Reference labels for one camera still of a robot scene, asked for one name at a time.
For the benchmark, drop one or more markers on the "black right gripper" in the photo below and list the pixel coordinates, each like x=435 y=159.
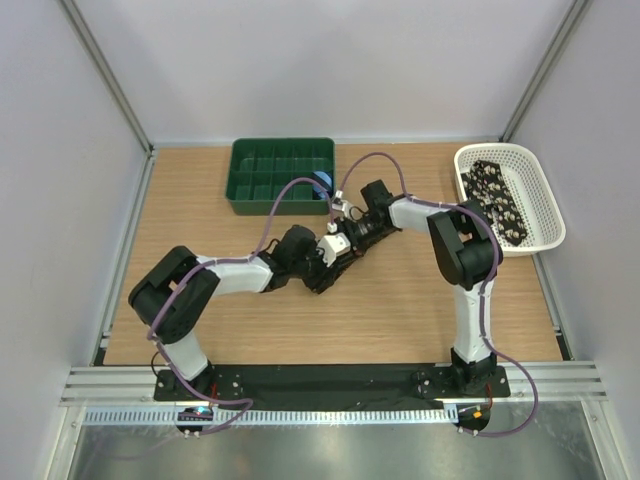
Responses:
x=345 y=225

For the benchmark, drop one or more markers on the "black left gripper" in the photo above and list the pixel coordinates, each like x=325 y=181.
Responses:
x=313 y=251

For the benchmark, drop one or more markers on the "black tie with gold keys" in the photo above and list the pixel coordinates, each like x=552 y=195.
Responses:
x=350 y=260

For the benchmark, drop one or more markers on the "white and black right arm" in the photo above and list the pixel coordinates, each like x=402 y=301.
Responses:
x=467 y=255

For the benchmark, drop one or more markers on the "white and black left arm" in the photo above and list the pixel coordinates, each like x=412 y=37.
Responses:
x=171 y=298

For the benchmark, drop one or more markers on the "rolled blue striped tie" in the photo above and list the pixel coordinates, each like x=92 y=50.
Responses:
x=322 y=185

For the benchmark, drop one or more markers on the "green divided organizer tray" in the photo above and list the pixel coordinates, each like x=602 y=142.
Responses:
x=262 y=169

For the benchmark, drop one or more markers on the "black tie with white pattern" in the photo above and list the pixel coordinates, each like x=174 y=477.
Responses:
x=485 y=183

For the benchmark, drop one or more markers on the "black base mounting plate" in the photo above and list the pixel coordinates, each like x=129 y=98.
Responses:
x=342 y=388

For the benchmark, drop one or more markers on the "white perforated plastic basket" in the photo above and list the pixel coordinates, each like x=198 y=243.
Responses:
x=531 y=192

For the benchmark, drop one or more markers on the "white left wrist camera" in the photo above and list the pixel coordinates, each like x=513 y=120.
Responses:
x=332 y=245

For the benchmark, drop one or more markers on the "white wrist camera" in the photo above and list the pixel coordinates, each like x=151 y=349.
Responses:
x=332 y=245
x=339 y=204

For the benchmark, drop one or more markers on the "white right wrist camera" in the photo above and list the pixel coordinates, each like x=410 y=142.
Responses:
x=339 y=204

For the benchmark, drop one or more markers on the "white slotted cable duct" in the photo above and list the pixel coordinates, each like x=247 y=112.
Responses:
x=179 y=416

